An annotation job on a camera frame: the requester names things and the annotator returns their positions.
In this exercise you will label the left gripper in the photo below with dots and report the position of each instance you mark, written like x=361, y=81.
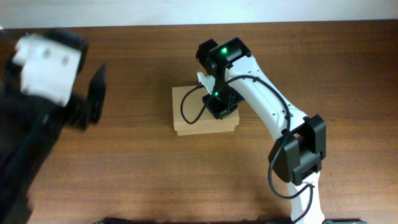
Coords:
x=78, y=111

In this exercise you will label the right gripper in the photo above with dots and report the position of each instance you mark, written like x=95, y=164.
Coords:
x=221, y=111

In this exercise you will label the cardboard box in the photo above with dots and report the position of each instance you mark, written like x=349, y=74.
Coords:
x=192, y=105

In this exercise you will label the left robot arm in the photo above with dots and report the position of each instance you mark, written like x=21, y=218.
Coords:
x=24, y=148

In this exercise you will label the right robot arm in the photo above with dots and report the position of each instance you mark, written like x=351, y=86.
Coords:
x=232, y=75

